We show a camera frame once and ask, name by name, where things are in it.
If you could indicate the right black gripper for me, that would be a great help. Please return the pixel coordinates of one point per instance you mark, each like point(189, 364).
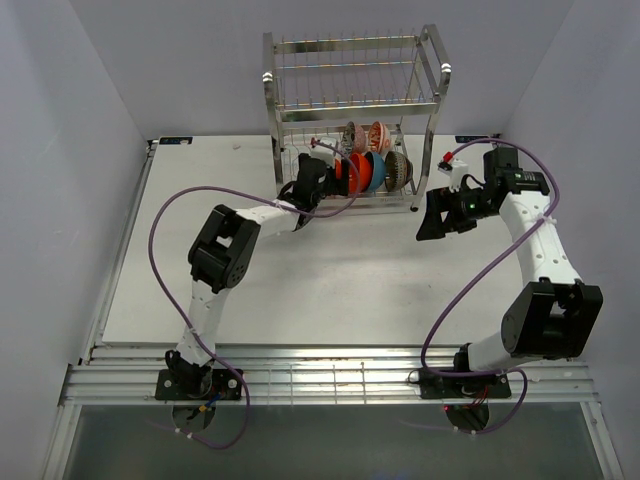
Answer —
point(440, 201)

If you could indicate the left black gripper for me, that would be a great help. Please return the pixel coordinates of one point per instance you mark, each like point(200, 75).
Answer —
point(337, 187)

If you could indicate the orange plastic bowl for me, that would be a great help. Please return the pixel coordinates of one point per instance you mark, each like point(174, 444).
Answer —
point(342, 169)
point(360, 174)

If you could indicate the blue ceramic bowl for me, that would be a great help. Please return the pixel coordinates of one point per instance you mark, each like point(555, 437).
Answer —
point(378, 170)

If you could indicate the brown bowl dark patterned rim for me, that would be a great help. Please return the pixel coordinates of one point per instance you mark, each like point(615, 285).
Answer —
point(399, 171)

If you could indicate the grey leaf patterned bowl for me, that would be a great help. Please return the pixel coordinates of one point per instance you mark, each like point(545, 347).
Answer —
point(354, 139)

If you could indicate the orange floral white bowl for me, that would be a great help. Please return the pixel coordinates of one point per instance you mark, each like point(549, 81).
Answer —
point(379, 138)

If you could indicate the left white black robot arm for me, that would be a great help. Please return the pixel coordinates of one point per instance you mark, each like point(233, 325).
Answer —
point(219, 259)

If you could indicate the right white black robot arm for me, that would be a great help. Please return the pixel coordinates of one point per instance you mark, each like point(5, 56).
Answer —
point(554, 314)

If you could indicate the stainless steel dish rack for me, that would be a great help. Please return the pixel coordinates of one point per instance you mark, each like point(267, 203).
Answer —
point(314, 87)

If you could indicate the right blue table sticker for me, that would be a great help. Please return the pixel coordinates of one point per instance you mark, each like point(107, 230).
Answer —
point(463, 139)

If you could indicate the blue table sticker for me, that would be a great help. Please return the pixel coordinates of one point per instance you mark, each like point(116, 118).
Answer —
point(463, 139)
point(176, 140)

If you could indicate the left blue table sticker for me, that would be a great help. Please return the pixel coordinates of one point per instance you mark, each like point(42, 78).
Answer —
point(176, 140)

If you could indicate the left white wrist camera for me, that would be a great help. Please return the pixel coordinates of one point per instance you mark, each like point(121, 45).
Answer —
point(327, 152)

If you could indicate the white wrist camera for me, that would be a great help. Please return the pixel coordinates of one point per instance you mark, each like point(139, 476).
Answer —
point(455, 169)
point(327, 152)

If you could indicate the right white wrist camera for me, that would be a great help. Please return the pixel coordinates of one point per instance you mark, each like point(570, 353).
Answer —
point(455, 169)

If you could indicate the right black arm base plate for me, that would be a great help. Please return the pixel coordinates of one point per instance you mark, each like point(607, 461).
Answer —
point(434, 386)

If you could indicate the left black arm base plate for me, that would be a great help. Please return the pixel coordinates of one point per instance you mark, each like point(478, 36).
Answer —
point(216, 383)

